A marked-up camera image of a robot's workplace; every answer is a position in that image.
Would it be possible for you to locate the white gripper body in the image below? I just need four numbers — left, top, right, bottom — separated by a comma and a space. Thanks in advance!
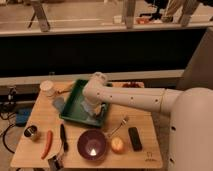
83, 101, 102, 114

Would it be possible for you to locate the yellow blue sponge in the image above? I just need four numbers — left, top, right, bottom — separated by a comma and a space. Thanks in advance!
81, 101, 101, 117

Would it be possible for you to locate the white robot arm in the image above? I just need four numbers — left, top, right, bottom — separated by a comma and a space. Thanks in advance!
83, 72, 213, 171

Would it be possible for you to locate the white plastic cup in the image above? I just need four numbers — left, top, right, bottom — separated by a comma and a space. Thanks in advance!
40, 80, 55, 97

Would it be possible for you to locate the metal cup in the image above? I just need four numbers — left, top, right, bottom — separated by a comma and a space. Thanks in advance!
24, 125, 40, 141

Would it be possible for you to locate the green plastic tray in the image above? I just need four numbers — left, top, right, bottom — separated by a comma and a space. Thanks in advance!
59, 79, 110, 127

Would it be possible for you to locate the purple bowl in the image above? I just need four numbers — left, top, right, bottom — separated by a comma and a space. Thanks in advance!
77, 129, 108, 161

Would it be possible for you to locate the light blue cloth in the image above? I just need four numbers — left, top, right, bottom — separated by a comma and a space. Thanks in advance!
52, 97, 65, 112

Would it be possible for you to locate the yellow round fruit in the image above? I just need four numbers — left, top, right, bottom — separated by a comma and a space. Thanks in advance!
110, 137, 124, 153

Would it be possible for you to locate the black remote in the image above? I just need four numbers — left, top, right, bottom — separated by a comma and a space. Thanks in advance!
128, 127, 142, 151

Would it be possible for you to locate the orange carrot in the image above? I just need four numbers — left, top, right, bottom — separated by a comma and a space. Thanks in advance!
41, 130, 53, 160

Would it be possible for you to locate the small metal clip object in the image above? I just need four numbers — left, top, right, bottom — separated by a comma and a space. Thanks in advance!
48, 155, 63, 171

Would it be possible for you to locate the blue box on floor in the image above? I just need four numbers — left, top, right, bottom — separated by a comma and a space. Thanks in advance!
15, 108, 32, 127

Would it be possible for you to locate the black handled knife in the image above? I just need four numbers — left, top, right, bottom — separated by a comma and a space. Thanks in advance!
60, 124, 69, 152

